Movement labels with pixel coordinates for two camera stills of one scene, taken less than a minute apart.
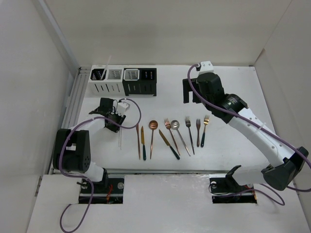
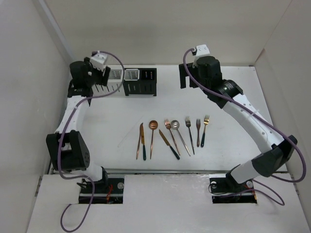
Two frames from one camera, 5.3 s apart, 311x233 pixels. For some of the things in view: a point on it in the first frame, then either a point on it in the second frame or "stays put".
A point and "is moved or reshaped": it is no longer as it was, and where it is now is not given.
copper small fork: x=198 y=124 stays put
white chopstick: x=120 y=138 to x=129 y=130
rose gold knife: x=137 y=129 is moved or reshaped
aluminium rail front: x=137 y=171 stays put
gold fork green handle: x=206 y=121 stays put
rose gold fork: x=168 y=125 stays put
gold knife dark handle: x=168 y=143 stays put
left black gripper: x=114 y=128 to x=103 y=74
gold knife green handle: x=143 y=142 stays put
